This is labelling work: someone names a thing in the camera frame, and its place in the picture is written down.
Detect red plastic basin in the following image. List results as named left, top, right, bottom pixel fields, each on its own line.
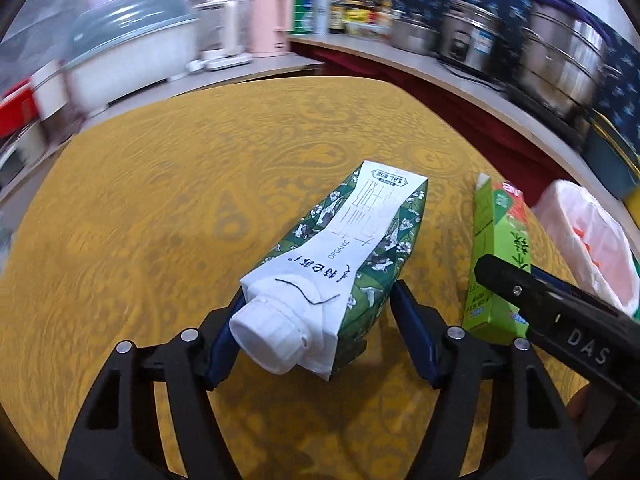
left=0, top=78, right=39, bottom=139

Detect pink electric kettle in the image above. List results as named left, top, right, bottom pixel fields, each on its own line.
left=248, top=0, right=292, bottom=58

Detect blue floral cloth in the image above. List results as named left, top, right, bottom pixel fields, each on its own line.
left=393, top=0, right=639, bottom=146

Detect white dish rack grey lid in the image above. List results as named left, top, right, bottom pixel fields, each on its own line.
left=64, top=0, right=200, bottom=116

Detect steel rice cooker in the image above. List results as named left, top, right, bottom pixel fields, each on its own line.
left=439, top=0, right=504, bottom=77

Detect soy sauce bottle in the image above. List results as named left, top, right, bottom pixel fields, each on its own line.
left=329, top=0, right=345, bottom=34

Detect small steel pot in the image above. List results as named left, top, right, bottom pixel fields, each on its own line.
left=390, top=13, right=439, bottom=55

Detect large steel steamer pot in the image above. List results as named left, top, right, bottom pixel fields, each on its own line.
left=516, top=8, right=608, bottom=120

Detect green white milk carton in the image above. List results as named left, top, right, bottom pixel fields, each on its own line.
left=229, top=160, right=428, bottom=380

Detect person left hand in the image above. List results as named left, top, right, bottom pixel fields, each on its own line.
left=566, top=385, right=639, bottom=479

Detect green tea box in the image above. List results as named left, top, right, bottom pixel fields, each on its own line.
left=460, top=172, right=533, bottom=346

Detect white lidded jar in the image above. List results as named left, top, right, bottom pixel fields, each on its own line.
left=30, top=60, right=75, bottom=128

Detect white glass kettle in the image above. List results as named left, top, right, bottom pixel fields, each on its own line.
left=189, top=0, right=253, bottom=73

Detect white lined trash bin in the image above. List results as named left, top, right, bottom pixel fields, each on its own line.
left=534, top=180, right=639, bottom=318

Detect white thermos bottle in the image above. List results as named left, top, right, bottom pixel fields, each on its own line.
left=314, top=0, right=331, bottom=35

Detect yellow paisley tablecloth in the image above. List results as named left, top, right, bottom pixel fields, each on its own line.
left=0, top=76, right=589, bottom=480

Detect green tin can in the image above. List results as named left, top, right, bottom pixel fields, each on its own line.
left=291, top=0, right=314, bottom=35

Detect purple cloth on pot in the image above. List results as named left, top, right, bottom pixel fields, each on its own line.
left=530, top=0, right=613, bottom=47

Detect stacked blue yellow basins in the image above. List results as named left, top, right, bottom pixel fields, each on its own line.
left=582, top=110, right=639, bottom=200

